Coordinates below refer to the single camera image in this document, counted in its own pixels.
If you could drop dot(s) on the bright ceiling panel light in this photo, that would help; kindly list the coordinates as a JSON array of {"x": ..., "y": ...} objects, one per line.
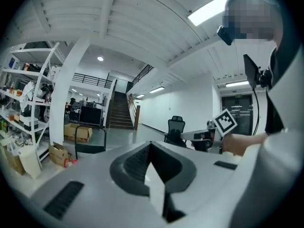
[{"x": 206, "y": 11}]

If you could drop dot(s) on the person's right forearm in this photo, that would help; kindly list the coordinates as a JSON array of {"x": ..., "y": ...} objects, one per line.
[{"x": 244, "y": 144}]

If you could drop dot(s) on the black platform trolley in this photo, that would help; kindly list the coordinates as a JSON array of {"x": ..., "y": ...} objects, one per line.
[{"x": 90, "y": 148}]

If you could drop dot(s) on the dark double door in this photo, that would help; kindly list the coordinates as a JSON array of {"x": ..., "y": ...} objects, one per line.
[{"x": 244, "y": 117}]

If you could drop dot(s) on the person's head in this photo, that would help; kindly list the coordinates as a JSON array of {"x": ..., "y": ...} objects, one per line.
[{"x": 251, "y": 15}]

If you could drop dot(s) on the black mezzanine railing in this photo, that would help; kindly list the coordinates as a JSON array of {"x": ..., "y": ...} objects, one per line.
[{"x": 90, "y": 79}]

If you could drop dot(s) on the black equipment cabinet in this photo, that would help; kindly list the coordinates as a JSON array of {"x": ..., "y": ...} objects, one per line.
[{"x": 91, "y": 115}]

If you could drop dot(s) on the white metal shelving rack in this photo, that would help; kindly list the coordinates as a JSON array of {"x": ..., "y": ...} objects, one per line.
[{"x": 31, "y": 56}]

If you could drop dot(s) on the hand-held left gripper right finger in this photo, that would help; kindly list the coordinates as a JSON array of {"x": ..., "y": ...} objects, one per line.
[{"x": 204, "y": 191}]

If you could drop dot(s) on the dark wooden staircase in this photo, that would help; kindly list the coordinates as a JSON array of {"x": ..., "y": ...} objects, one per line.
[{"x": 120, "y": 113}]

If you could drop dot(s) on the printed cardboard box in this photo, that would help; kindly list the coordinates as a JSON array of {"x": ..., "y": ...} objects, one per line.
[{"x": 14, "y": 161}]

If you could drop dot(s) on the black head-worn camera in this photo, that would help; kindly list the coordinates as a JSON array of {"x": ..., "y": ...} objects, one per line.
[{"x": 225, "y": 34}]

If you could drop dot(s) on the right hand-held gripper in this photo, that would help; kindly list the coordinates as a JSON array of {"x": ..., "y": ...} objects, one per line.
[{"x": 224, "y": 122}]

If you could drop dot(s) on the round ceiling downlight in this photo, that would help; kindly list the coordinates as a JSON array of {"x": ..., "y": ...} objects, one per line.
[{"x": 100, "y": 58}]

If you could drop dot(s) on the small open cardboard box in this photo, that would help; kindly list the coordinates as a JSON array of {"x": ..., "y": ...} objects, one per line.
[{"x": 57, "y": 154}]

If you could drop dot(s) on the white crumpled cloth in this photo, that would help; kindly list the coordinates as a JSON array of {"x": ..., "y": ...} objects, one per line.
[{"x": 27, "y": 94}]

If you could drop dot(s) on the body-worn monitor screen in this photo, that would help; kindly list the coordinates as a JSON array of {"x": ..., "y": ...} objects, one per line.
[{"x": 250, "y": 70}]

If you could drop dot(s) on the white square pillar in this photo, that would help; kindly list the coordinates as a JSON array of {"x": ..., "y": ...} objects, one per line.
[{"x": 61, "y": 98}]

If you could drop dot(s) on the cluttered office desk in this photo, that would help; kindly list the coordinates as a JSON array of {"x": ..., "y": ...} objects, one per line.
[{"x": 73, "y": 110}]

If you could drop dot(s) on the ceiling tube light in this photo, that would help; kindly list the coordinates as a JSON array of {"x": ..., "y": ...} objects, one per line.
[
  {"x": 237, "y": 84},
  {"x": 140, "y": 96},
  {"x": 156, "y": 90}
]

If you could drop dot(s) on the black mesh office chair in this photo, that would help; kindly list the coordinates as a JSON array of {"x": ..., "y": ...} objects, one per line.
[{"x": 175, "y": 132}]

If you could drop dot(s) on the person's black clothing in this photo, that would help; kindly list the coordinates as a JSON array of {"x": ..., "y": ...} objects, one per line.
[{"x": 273, "y": 117}]

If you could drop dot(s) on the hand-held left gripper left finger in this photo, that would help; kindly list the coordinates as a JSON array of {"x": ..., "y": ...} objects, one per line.
[{"x": 95, "y": 186}]

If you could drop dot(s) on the large open cardboard box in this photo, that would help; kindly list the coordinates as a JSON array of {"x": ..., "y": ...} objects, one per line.
[{"x": 71, "y": 132}]

